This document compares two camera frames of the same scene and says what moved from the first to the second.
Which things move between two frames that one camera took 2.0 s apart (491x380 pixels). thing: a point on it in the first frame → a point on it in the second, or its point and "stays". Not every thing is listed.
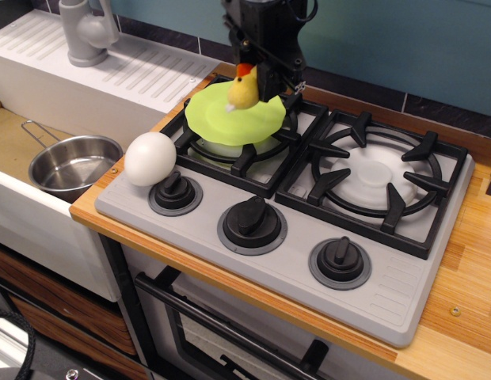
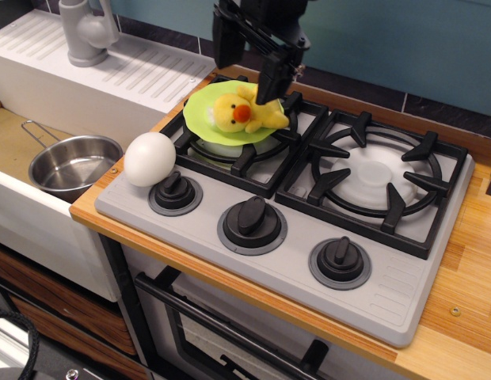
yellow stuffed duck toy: x=243 y=93 → x=234 y=112
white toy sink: x=126 y=97 stays
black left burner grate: x=260 y=163 stays
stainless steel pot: x=66 y=169 stays
